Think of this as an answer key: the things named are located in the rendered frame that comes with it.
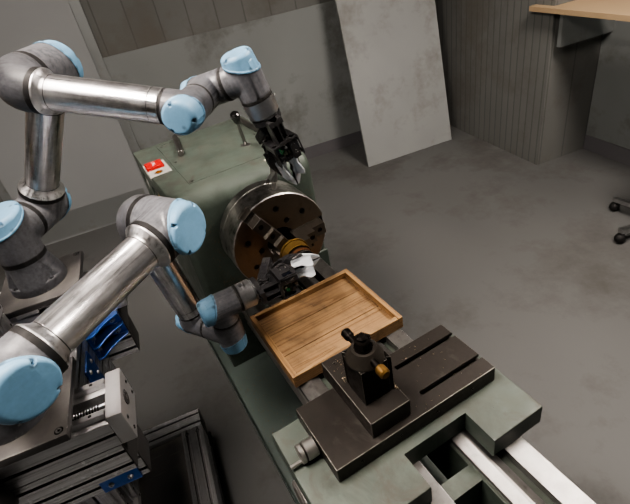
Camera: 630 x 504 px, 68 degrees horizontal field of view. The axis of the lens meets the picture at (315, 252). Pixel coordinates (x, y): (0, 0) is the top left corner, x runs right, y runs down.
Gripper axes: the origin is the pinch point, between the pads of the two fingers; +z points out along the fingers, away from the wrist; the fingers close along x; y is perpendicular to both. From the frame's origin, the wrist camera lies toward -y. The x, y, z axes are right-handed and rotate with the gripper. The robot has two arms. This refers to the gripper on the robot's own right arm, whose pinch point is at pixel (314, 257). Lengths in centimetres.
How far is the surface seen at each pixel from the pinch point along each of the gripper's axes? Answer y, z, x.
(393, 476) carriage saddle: 57, -15, -16
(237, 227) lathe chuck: -15.2, -15.4, 10.0
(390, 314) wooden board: 15.8, 13.5, -18.8
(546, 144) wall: -129, 261, -94
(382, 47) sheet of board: -245, 195, -17
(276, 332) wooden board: 0.0, -16.9, -19.8
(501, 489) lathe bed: 68, 3, -23
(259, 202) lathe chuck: -15.1, -7.1, 14.9
